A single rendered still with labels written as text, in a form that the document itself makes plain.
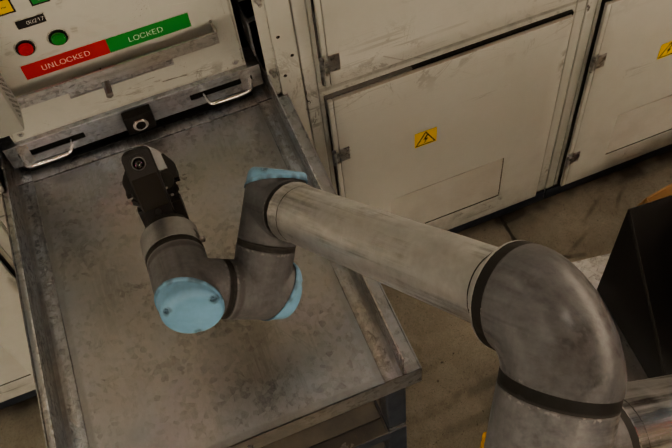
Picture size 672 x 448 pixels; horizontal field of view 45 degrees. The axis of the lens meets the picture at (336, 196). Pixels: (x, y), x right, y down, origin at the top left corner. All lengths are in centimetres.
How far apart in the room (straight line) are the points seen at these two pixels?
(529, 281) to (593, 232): 180
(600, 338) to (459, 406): 151
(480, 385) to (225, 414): 105
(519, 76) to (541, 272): 128
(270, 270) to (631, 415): 56
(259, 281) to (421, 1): 74
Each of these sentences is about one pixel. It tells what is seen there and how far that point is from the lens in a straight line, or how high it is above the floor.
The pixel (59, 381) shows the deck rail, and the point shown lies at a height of 85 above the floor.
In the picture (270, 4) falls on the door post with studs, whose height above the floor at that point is 110.
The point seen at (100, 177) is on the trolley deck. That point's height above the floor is 85.
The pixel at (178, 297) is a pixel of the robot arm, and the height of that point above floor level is 115.
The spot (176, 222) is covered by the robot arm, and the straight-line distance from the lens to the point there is 123.
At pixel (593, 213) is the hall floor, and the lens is 260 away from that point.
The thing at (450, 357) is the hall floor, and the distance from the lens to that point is 231.
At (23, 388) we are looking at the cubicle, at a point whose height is 9.
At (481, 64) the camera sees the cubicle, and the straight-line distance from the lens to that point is 191.
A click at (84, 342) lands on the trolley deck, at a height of 85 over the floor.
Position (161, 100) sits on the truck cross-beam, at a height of 92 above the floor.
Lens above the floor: 212
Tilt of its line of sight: 55 degrees down
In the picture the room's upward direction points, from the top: 8 degrees counter-clockwise
